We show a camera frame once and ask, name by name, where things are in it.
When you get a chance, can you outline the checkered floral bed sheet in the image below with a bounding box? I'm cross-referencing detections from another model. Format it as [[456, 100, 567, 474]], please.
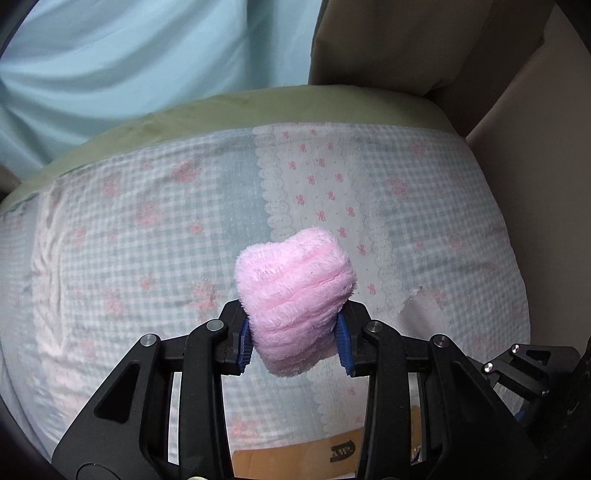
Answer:
[[1, 124, 531, 457]]

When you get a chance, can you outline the beige cushion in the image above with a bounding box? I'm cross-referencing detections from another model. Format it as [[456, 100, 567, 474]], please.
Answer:
[[308, 0, 555, 136]]

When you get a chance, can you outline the light blue curtain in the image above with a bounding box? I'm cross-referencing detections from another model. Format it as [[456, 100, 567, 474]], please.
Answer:
[[1, 1, 321, 180]]

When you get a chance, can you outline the open cardboard box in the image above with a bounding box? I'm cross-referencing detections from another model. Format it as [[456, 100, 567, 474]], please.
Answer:
[[230, 405, 424, 480]]

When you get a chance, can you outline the green mattress pad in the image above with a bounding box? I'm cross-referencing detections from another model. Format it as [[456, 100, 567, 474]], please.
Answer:
[[1, 85, 456, 213]]

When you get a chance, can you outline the pink fluffy towel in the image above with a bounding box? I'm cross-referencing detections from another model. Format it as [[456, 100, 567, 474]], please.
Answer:
[[235, 227, 356, 377]]

